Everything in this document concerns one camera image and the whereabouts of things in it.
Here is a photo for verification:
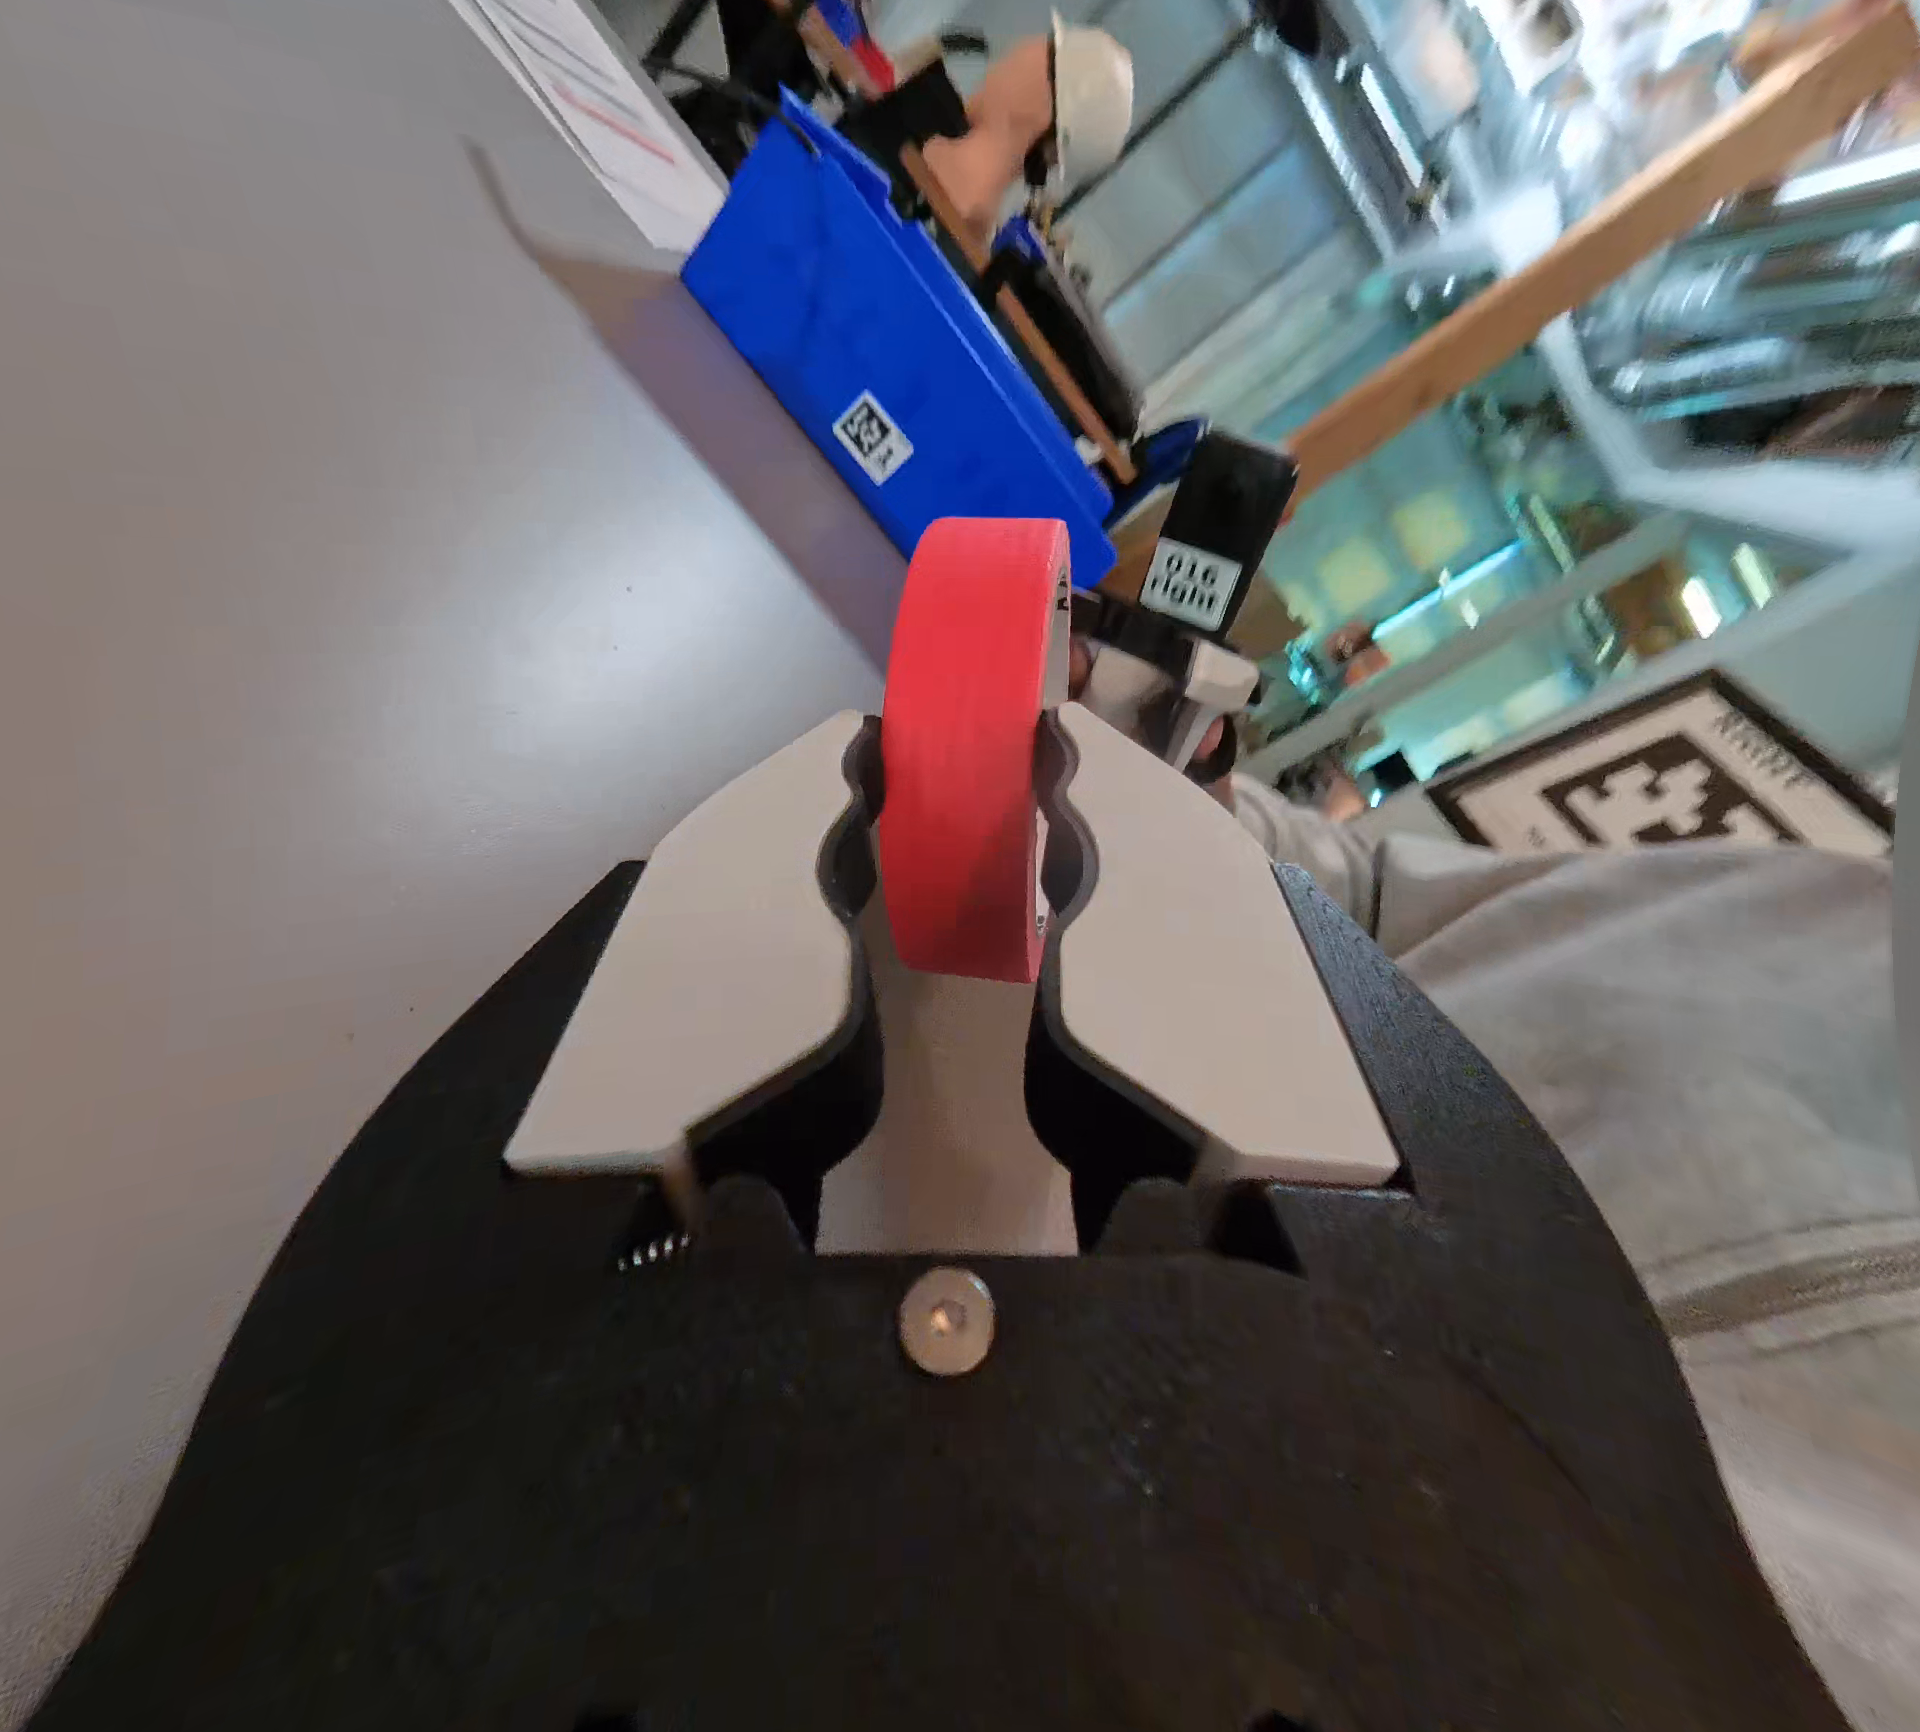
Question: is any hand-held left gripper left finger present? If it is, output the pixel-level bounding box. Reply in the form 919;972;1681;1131
502;710;888;1217

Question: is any person's right hand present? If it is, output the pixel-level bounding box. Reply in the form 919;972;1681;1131
1155;696;1249;793

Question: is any long wooden beam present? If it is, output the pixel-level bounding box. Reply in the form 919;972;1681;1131
1283;0;1920;504

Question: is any white paper sheet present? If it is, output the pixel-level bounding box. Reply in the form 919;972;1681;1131
292;0;733;254

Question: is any mannequin head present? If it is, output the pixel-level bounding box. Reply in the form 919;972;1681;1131
953;34;1070;242

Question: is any red tape roll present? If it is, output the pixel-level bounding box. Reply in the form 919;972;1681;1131
878;517;1074;984

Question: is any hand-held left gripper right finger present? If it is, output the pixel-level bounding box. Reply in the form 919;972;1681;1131
1033;705;1405;1186

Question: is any framed black-white marker sign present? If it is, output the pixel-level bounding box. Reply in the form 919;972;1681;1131
1422;667;1899;860

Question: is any white hard hat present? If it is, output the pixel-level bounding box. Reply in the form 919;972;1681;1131
1047;7;1139;187

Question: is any blue plastic bin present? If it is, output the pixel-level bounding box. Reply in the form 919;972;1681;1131
679;84;1121;591

